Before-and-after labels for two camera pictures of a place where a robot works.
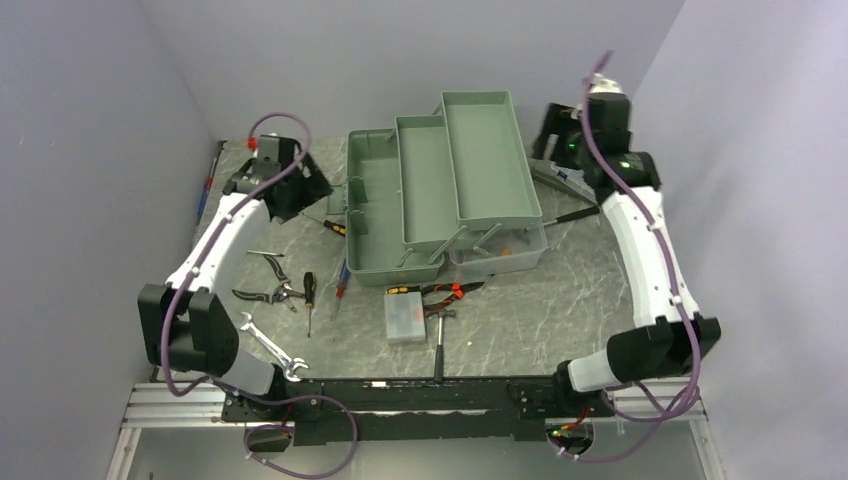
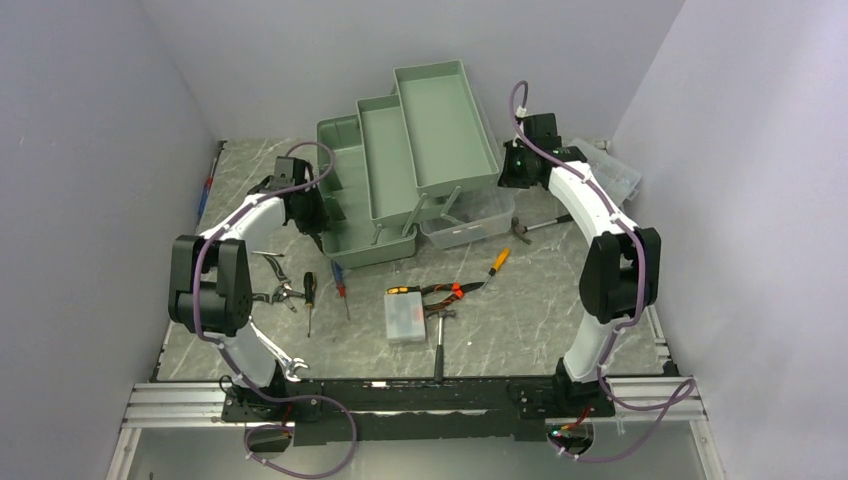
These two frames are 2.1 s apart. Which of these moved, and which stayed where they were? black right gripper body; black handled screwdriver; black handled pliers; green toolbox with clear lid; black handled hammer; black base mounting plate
Moved: green toolbox with clear lid; black right gripper body
Stayed: black handled screwdriver; black handled hammer; black handled pliers; black base mounting plate
